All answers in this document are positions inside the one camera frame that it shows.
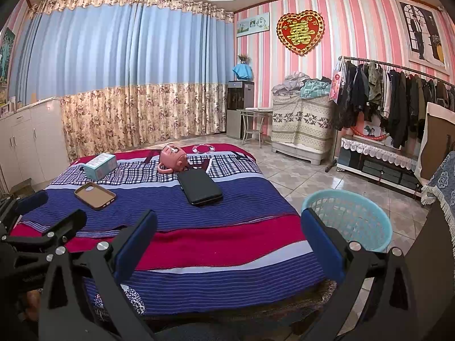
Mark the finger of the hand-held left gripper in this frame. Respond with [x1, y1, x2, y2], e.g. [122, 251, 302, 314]
[0, 190, 48, 223]
[0, 209, 88, 257]

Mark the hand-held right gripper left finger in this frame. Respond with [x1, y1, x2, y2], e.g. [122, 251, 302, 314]
[37, 210, 158, 341]

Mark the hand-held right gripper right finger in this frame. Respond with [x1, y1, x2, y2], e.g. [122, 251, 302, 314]
[301, 208, 419, 341]

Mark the light blue plastic basket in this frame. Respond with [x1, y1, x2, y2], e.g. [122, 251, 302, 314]
[301, 189, 393, 253]

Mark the brown phone case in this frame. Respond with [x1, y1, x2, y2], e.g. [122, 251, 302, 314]
[74, 182, 117, 211]

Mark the white cabinet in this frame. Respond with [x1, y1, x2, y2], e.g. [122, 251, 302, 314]
[0, 97, 70, 189]

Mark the teal tissue box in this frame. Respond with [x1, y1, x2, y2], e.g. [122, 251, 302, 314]
[83, 153, 118, 180]

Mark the bed with striped cover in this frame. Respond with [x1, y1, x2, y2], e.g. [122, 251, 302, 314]
[9, 143, 336, 324]

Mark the metal clothes rack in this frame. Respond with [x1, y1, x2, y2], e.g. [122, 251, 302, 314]
[323, 55, 455, 173]

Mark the dark grey padded case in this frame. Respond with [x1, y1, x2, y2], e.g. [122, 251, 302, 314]
[177, 171, 224, 207]

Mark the low black cabinet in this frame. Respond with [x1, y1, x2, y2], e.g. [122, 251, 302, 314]
[336, 137, 425, 199]

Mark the white lace cloth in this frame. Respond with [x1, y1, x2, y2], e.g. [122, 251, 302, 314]
[341, 137, 423, 171]

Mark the dark wooden furniture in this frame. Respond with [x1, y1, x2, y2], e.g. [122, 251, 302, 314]
[402, 202, 455, 341]

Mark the patterned cloth covered appliance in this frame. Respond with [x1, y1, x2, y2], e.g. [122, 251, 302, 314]
[271, 94, 336, 166]

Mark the framed photo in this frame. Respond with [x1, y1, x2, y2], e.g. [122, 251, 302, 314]
[355, 121, 393, 146]

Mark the blue fringed cloth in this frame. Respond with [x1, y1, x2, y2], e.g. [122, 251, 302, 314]
[421, 151, 455, 253]

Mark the small glass top table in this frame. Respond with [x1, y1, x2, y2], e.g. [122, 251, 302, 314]
[236, 107, 274, 148]

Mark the teal patterned cloth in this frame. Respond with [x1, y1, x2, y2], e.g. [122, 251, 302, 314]
[300, 80, 332, 100]

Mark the grey water dispenser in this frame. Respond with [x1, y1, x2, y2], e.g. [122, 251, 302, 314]
[226, 80, 255, 140]

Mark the row of hanging clothes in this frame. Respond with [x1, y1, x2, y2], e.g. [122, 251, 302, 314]
[334, 60, 455, 150]

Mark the pink hanging bag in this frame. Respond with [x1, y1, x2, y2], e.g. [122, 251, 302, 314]
[328, 60, 345, 103]

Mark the blue and floral curtain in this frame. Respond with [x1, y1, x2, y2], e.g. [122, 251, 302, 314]
[9, 0, 235, 150]

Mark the grey clothes pile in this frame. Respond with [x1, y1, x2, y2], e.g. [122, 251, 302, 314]
[272, 72, 313, 96]

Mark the blue covered water bottle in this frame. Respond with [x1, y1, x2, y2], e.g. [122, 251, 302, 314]
[233, 63, 254, 80]

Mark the pink plastic cup with handle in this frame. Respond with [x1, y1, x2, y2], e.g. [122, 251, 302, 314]
[158, 144, 188, 174]

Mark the small picture frame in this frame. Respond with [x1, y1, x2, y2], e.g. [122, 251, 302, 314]
[0, 96, 16, 118]

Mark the green wall poster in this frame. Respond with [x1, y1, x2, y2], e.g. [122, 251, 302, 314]
[0, 28, 16, 88]

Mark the brown board with white frame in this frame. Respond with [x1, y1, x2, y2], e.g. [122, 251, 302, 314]
[414, 102, 455, 187]

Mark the red heart wall decoration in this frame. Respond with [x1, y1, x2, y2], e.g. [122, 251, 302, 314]
[276, 11, 326, 57]

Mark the wall clock picture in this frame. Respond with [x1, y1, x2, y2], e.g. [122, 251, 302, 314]
[236, 12, 270, 38]

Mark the window scene wall poster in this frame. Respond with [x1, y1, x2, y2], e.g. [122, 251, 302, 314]
[398, 0, 448, 68]

